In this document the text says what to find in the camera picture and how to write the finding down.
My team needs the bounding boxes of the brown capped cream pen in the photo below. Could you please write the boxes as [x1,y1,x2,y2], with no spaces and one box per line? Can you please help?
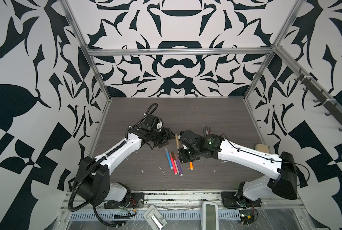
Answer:
[171,152,179,174]

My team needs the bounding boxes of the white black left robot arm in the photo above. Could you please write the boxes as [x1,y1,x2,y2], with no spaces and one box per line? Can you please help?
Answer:
[68,114,175,212]

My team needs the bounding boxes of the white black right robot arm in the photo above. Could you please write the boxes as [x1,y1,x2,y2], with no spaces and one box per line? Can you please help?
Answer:
[176,130,297,209]

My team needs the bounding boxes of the purple highlighter pen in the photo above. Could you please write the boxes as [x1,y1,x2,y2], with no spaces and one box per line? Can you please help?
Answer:
[176,158,183,176]

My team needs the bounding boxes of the pink red highlighter pen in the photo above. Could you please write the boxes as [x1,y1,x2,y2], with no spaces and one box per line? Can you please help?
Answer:
[169,153,178,175]

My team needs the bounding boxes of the blue highlighter pen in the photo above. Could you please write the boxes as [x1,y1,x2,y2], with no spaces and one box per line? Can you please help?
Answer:
[165,148,173,169]

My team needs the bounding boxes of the beige foam block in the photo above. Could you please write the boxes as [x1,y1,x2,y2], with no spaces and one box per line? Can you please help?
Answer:
[254,143,270,154]

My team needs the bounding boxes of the white rectangular tablet device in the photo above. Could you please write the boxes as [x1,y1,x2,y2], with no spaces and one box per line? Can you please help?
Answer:
[201,201,219,230]

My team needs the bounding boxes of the small circuit board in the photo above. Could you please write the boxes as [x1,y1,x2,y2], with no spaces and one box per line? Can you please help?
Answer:
[239,208,259,226]

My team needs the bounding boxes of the white clamp bracket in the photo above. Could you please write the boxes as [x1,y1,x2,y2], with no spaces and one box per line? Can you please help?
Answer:
[144,205,167,230]

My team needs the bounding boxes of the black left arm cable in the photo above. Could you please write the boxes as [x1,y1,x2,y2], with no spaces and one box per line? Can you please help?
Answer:
[68,156,107,212]

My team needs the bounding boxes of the black wall hook rail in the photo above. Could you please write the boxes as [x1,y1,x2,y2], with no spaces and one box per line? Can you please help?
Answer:
[295,70,342,132]

